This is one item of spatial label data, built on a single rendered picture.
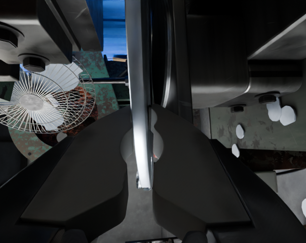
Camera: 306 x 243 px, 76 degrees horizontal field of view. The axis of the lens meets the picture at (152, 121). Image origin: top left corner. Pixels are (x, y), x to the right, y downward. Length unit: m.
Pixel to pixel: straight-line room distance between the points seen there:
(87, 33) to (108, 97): 1.29
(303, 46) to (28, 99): 1.04
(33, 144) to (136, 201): 5.69
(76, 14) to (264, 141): 0.28
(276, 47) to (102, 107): 1.44
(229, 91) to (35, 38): 0.20
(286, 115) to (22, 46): 0.30
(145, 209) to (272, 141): 6.95
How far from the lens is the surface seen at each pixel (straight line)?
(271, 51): 0.21
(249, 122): 0.32
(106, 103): 1.57
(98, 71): 1.64
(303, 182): 1.23
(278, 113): 0.27
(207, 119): 0.47
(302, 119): 0.25
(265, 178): 0.52
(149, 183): 0.16
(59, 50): 0.26
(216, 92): 0.20
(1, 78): 0.37
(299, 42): 0.21
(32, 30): 0.23
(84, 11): 0.26
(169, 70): 0.18
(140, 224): 7.33
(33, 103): 1.10
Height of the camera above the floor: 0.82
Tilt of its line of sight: 6 degrees down
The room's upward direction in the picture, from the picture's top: 92 degrees counter-clockwise
